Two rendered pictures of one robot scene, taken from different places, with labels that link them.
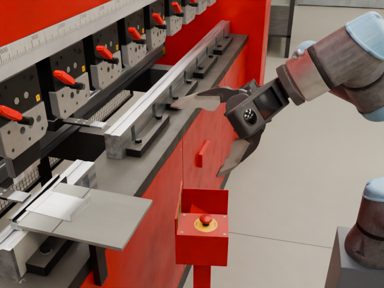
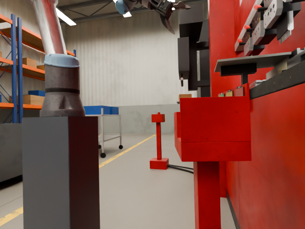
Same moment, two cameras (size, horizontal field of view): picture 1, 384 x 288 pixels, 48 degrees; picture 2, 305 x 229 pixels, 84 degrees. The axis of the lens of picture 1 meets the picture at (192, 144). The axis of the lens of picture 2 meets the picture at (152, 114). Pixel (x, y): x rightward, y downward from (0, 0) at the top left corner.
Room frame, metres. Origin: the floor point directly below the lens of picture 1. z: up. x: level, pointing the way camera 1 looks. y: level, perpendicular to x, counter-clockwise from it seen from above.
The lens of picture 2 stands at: (1.57, -0.20, 0.77)
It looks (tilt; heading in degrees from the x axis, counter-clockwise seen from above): 1 degrees up; 179
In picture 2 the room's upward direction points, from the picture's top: 1 degrees counter-clockwise
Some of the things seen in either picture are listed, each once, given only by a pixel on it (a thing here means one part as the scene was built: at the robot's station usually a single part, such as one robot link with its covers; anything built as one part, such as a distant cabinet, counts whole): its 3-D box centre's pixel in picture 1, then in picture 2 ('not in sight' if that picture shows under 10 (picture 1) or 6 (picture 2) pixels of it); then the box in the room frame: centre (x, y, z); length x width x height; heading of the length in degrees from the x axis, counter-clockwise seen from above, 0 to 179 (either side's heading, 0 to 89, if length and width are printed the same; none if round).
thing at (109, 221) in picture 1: (87, 213); (246, 63); (0.81, 0.25, 1.00); 0.26 x 0.18 x 0.01; 73
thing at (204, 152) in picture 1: (204, 153); not in sight; (1.79, -0.06, 0.58); 0.15 x 0.02 x 0.07; 163
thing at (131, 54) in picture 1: (124, 37); not in sight; (1.41, 0.22, 1.26); 0.15 x 0.09 x 0.17; 163
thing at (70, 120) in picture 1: (69, 118); not in sight; (1.30, 0.41, 1.01); 0.26 x 0.12 x 0.05; 73
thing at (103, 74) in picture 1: (95, 55); not in sight; (1.21, 0.28, 1.26); 0.15 x 0.09 x 0.17; 163
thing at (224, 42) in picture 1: (223, 45); not in sight; (2.57, -0.19, 0.89); 0.30 x 0.05 x 0.03; 163
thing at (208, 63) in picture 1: (206, 66); not in sight; (2.18, -0.07, 0.89); 0.30 x 0.05 x 0.03; 163
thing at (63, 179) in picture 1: (40, 200); (288, 60); (0.88, 0.38, 0.98); 0.20 x 0.03 x 0.03; 163
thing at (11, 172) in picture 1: (23, 156); (284, 28); (0.86, 0.39, 1.13); 0.10 x 0.02 x 0.10; 163
